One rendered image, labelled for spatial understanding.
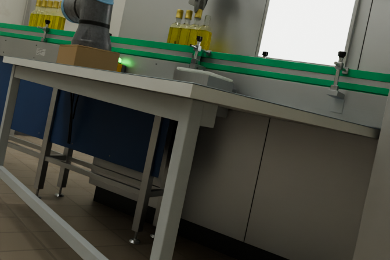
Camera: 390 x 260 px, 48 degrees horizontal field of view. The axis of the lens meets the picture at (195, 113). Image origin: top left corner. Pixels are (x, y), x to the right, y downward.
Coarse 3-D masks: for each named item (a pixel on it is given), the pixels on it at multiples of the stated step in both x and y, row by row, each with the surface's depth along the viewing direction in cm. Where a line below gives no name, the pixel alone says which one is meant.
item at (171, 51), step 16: (0, 32) 278; (16, 32) 269; (32, 32) 261; (48, 32) 253; (64, 32) 246; (112, 48) 226; (128, 48) 220; (144, 48) 215; (160, 48) 209; (176, 48) 204; (192, 48) 200
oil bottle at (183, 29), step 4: (184, 24) 217; (188, 24) 217; (180, 28) 217; (184, 28) 216; (180, 32) 217; (184, 32) 216; (180, 36) 217; (184, 36) 216; (176, 40) 218; (180, 40) 217; (184, 40) 216; (180, 44) 217; (184, 44) 216
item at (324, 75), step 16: (208, 64) 205; (224, 64) 201; (240, 64) 197; (256, 64) 193; (272, 64) 188; (288, 64) 185; (304, 64) 181; (288, 80) 185; (304, 80) 180; (320, 80) 177; (352, 80) 171; (368, 80) 168; (384, 80) 164
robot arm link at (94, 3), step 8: (80, 0) 163; (88, 0) 160; (96, 0) 159; (104, 0) 161; (112, 0) 164; (80, 8) 163; (88, 8) 160; (96, 8) 160; (104, 8) 161; (112, 8) 165; (80, 16) 162; (88, 16) 160; (96, 16) 160; (104, 16) 161
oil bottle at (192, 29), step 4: (192, 24) 215; (196, 24) 214; (188, 28) 215; (192, 28) 214; (196, 28) 213; (188, 32) 215; (192, 32) 213; (196, 32) 213; (188, 36) 214; (192, 36) 213; (196, 36) 213; (188, 40) 214; (192, 40) 213; (188, 44) 214; (192, 44) 213
